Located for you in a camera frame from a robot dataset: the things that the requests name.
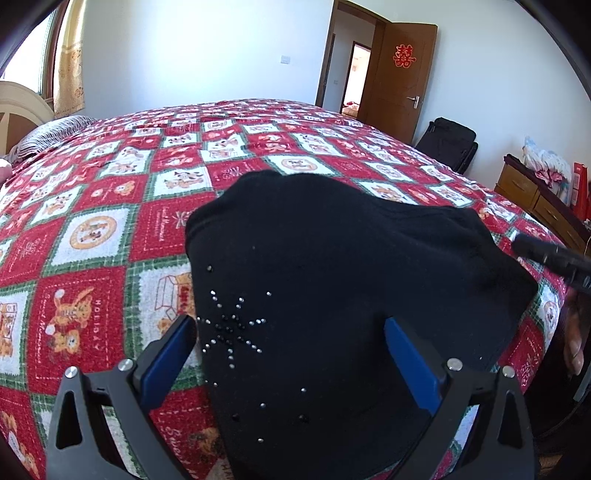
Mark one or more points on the window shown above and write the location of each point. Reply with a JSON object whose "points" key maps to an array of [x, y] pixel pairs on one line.
{"points": [[39, 60]]}

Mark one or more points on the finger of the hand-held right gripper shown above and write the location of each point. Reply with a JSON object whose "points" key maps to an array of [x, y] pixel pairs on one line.
{"points": [[549, 258]]}

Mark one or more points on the brown wooden cabinet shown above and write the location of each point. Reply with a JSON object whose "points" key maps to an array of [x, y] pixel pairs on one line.
{"points": [[531, 194]]}

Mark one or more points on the pink pillow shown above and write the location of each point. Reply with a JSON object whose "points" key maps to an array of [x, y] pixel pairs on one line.
{"points": [[3, 170]]}

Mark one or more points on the brown wooden door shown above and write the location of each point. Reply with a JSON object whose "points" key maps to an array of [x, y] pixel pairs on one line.
{"points": [[392, 92]]}

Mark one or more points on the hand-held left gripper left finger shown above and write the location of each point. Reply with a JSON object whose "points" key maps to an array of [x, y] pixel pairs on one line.
{"points": [[168, 355]]}

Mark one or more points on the red paper door decoration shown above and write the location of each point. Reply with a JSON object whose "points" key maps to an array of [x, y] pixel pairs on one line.
{"points": [[403, 56]]}

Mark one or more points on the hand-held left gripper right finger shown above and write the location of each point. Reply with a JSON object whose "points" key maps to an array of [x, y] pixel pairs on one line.
{"points": [[411, 364]]}

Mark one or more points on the golden patterned curtain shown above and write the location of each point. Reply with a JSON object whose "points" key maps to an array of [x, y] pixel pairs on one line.
{"points": [[69, 69]]}

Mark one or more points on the person's right hand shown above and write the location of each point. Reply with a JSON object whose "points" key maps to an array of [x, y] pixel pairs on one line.
{"points": [[575, 341]]}

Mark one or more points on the striped pillow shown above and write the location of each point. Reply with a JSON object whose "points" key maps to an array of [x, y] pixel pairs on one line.
{"points": [[51, 134]]}

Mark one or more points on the cream wooden headboard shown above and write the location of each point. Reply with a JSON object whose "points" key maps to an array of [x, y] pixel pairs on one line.
{"points": [[23, 106]]}

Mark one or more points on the brown wooden door frame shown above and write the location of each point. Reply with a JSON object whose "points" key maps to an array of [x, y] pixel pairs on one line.
{"points": [[325, 55]]}

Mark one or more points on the red gift bag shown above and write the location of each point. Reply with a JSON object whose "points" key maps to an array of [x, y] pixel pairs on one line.
{"points": [[581, 189]]}

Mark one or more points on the black suitcase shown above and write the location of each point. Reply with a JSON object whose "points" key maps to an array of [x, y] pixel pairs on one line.
{"points": [[450, 143]]}

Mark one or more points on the black pants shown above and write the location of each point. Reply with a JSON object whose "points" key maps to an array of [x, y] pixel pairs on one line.
{"points": [[323, 254]]}

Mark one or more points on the red checked printed blanket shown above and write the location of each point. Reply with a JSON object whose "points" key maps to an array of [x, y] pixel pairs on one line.
{"points": [[92, 230]]}

